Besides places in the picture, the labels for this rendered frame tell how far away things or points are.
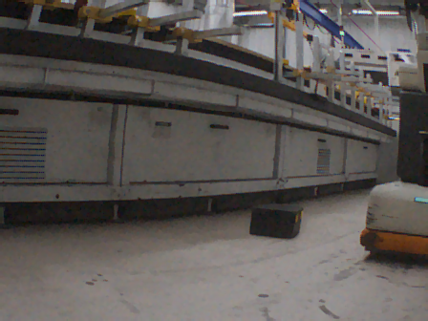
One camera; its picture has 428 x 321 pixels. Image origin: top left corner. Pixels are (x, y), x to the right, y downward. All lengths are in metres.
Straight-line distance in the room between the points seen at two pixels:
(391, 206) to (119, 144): 1.12
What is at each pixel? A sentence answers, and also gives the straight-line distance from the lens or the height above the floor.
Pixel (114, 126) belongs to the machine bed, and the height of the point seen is 0.40.
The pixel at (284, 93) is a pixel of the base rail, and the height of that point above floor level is 0.65.
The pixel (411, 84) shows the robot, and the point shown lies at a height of 0.71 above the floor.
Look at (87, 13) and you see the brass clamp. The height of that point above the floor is 0.79.
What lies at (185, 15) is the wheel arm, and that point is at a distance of 1.47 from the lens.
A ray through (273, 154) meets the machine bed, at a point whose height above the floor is 0.31.
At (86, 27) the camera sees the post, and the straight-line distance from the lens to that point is 1.43.
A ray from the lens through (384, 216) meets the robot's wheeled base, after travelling 1.46.
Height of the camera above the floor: 0.39
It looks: 3 degrees down
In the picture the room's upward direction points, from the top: 5 degrees clockwise
